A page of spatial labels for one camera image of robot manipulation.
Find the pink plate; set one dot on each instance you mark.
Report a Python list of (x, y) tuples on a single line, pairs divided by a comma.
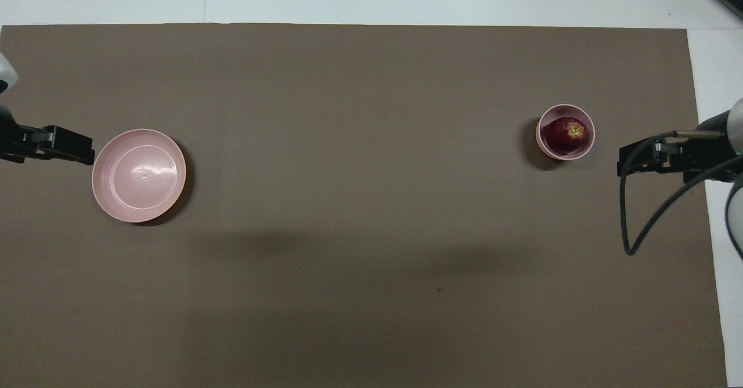
[(139, 176)]

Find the red apple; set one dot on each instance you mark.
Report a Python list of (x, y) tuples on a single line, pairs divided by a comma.
[(566, 134)]

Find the brown table mat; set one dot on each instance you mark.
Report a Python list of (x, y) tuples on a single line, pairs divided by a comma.
[(360, 202)]

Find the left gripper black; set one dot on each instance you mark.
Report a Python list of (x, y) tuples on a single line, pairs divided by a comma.
[(14, 141)]

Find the pink bowl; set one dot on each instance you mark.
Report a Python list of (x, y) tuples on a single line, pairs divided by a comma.
[(572, 155)]

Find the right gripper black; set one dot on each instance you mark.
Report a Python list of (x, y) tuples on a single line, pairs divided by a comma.
[(717, 155)]

